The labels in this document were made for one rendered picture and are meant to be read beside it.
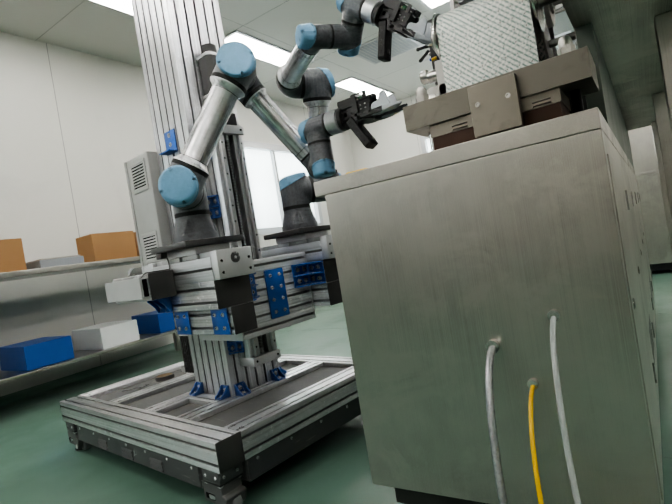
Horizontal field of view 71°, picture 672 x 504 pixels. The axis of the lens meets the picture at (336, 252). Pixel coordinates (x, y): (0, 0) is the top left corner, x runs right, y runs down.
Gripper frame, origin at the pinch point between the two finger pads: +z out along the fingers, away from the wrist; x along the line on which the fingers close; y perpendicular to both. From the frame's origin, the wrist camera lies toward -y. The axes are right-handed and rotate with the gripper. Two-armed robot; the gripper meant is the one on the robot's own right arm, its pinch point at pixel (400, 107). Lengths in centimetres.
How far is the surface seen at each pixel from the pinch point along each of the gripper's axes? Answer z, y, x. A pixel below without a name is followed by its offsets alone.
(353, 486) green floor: -29, -109, -13
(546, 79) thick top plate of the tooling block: 41.1, -10.0, -20.1
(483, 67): 24.5, 2.8, -0.4
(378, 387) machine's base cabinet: -7, -73, -26
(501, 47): 29.6, 6.1, -0.4
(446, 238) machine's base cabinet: 17.0, -38.7, -26.1
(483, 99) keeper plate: 28.7, -10.5, -22.1
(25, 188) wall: -341, 47, 50
